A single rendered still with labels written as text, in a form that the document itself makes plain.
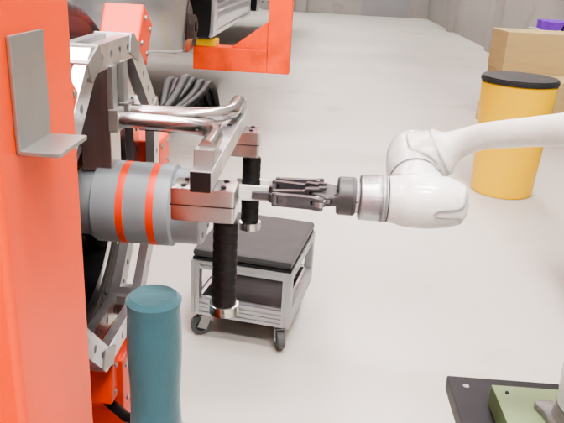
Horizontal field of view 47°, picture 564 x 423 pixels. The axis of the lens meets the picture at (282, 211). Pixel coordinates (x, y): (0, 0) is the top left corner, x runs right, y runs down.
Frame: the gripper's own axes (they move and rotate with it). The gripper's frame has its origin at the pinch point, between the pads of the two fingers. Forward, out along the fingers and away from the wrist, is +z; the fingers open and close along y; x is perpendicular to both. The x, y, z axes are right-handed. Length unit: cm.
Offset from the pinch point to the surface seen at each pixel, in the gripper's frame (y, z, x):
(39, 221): -70, 11, 20
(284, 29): 344, 16, 0
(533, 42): 452, -184, -8
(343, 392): 53, -26, -83
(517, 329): 102, -92, -83
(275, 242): 88, 0, -49
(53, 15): -64, 11, 36
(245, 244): 84, 10, -49
